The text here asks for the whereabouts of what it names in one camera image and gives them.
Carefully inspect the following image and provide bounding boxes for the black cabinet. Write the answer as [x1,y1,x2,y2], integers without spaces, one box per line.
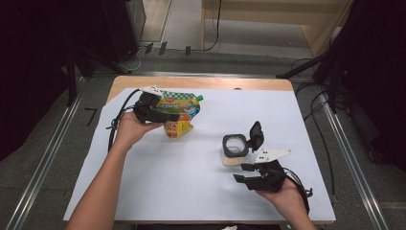
[101,0,147,63]

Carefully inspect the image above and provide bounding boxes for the white floor cable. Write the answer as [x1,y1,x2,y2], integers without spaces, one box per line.
[123,47,144,72]

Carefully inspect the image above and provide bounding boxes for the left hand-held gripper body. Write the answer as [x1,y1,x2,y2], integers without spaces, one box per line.
[133,84,173,126]

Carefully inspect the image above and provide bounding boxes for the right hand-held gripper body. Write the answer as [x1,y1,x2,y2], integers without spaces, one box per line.
[246,147,293,194]

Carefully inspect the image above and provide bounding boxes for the white paper sheet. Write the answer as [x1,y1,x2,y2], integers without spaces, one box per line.
[62,87,337,223]

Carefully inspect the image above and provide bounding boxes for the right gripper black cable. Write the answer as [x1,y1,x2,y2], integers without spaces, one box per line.
[282,167,314,216]

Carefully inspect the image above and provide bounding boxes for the long metal floor rail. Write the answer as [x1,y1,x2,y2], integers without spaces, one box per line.
[320,94,390,230]
[5,78,86,230]

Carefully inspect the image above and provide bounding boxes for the clear jar with black lid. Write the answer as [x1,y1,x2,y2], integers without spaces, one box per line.
[221,120,265,168]

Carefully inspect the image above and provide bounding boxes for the black stand with legs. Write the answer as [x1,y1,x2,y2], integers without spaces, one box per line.
[64,44,130,107]

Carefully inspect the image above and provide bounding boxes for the person's left hand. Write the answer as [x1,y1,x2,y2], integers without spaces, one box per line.
[113,111,164,151]

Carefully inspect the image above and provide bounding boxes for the black floor cables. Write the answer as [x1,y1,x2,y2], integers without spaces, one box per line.
[291,57,341,196]

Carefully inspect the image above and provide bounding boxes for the light wooden bench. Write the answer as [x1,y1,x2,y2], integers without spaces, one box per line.
[199,0,354,58]

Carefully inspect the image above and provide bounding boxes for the short metal floor rail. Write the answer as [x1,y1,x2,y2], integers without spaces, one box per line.
[131,70,280,80]

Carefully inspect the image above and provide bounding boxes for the hanging black cable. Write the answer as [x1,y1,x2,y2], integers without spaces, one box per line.
[203,0,224,53]

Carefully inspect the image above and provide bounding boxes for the black tripod stand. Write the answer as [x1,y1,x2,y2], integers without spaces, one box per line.
[275,52,329,81]

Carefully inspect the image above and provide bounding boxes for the yellow green spout pouch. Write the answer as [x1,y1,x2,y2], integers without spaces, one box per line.
[155,89,205,140]

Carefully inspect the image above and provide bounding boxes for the dark curtain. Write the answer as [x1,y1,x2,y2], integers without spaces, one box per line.
[0,0,108,162]
[328,0,406,172]

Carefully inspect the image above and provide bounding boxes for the person's right hand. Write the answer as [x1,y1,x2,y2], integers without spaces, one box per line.
[256,179,309,216]

